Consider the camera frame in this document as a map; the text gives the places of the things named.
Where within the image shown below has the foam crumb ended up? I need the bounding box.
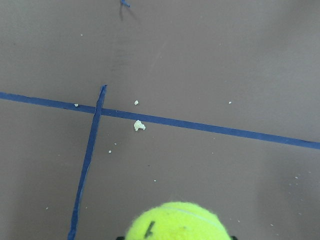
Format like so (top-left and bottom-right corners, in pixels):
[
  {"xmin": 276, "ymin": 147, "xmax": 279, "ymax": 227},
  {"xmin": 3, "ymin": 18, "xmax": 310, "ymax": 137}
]
[{"xmin": 133, "ymin": 120, "xmax": 146, "ymax": 132}]

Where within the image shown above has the yellow tennis ball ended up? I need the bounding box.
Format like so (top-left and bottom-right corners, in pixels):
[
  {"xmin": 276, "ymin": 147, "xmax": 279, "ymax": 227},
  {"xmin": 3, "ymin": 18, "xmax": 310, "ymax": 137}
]
[{"xmin": 124, "ymin": 201, "xmax": 237, "ymax": 240}]

